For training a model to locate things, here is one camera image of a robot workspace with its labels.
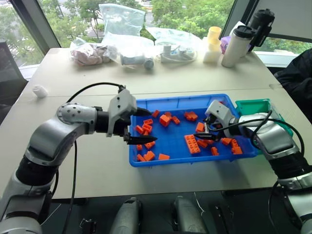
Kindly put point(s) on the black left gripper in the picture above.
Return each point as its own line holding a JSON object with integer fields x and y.
{"x": 120, "y": 128}

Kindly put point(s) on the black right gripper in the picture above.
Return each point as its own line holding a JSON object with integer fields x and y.
{"x": 213, "y": 124}

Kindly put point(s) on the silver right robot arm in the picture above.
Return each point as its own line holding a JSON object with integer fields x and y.
{"x": 275, "y": 136}

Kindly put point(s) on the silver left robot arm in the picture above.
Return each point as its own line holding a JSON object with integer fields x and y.
{"x": 46, "y": 136}

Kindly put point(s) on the blue plastic bin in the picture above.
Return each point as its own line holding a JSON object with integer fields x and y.
{"x": 174, "y": 142}

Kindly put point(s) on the green plastic bin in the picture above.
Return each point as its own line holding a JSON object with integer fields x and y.
{"x": 251, "y": 106}

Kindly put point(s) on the small orange toy brick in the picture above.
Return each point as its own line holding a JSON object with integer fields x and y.
{"x": 226, "y": 141}
{"x": 148, "y": 121}
{"x": 214, "y": 151}
{"x": 149, "y": 145}
{"x": 200, "y": 127}
{"x": 147, "y": 127}
{"x": 141, "y": 158}
{"x": 139, "y": 147}
{"x": 139, "y": 129}
{"x": 168, "y": 113}
{"x": 202, "y": 143}
{"x": 146, "y": 133}
{"x": 156, "y": 113}
{"x": 176, "y": 120}
{"x": 149, "y": 155}

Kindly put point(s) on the large flat orange brick plate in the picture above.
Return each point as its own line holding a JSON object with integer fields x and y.
{"x": 192, "y": 144}

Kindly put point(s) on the chunky orange toy brick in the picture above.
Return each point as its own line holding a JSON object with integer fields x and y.
{"x": 164, "y": 120}

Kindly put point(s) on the tall orange toy brick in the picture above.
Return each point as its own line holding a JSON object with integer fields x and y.
{"x": 236, "y": 147}

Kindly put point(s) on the wide orange toy brick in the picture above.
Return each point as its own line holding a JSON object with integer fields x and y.
{"x": 190, "y": 116}

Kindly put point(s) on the sloped orange toy brick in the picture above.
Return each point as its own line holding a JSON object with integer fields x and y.
{"x": 163, "y": 157}

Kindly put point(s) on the grey cylinders in clear bag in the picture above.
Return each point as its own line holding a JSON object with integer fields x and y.
{"x": 136, "y": 61}

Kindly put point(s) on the white power strip in bag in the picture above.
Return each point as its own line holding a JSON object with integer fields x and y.
{"x": 175, "y": 53}

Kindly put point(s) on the dark rounded grey shape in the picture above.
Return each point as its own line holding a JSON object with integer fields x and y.
{"x": 126, "y": 217}
{"x": 187, "y": 217}

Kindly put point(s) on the plastic bag with pink items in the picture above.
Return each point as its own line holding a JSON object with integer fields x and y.
{"x": 90, "y": 54}

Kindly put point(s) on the white tumbler with black lid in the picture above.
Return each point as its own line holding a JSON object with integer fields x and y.
{"x": 234, "y": 48}

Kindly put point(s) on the purple package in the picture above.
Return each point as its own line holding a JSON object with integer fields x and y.
{"x": 224, "y": 44}

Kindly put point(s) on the yellow plastic cup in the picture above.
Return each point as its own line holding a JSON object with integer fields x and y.
{"x": 214, "y": 35}

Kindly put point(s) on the person in dark clothing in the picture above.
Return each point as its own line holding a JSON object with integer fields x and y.
{"x": 297, "y": 78}

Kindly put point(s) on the large clear plastic bag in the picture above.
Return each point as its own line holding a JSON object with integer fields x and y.
{"x": 122, "y": 20}

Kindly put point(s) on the small white plastic cylinder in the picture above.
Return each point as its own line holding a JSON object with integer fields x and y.
{"x": 39, "y": 91}

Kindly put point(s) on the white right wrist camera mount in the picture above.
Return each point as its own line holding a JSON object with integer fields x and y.
{"x": 220, "y": 112}

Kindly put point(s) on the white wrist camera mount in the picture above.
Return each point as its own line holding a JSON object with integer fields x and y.
{"x": 120, "y": 101}
{"x": 220, "y": 112}

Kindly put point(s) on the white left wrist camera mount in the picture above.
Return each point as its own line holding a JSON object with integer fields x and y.
{"x": 120, "y": 101}

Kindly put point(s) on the long black bracket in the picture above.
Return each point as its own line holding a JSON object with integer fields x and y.
{"x": 223, "y": 219}

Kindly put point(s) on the small black bracket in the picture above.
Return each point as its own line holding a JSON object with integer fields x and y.
{"x": 88, "y": 225}

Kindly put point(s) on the black camera device on stand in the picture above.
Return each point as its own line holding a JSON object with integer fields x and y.
{"x": 260, "y": 26}

